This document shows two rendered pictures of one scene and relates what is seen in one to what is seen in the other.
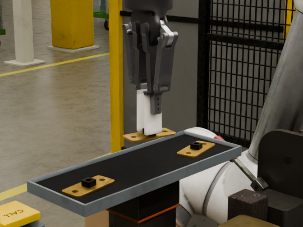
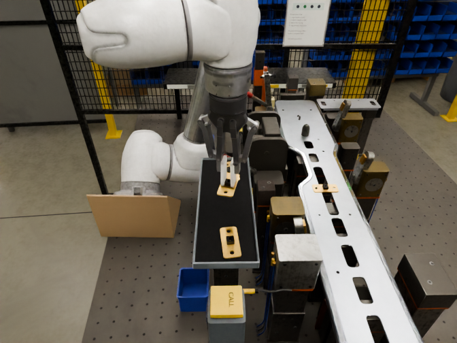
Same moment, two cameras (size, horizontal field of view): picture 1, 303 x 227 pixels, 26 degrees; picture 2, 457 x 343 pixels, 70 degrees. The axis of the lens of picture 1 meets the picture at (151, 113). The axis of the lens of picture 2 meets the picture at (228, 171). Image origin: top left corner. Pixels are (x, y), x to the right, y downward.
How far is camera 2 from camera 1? 0.76 m
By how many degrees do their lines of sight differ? 45
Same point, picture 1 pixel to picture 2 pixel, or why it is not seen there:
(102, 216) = (111, 212)
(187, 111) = (25, 89)
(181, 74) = (9, 65)
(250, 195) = (266, 184)
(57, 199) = (230, 265)
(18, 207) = (224, 291)
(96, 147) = not seen: outside the picture
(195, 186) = (161, 168)
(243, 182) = (192, 156)
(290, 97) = not seen: hidden behind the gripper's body
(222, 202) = (180, 171)
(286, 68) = not seen: hidden behind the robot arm
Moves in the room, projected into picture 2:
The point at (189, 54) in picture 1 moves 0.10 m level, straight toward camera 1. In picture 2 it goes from (10, 49) to (13, 52)
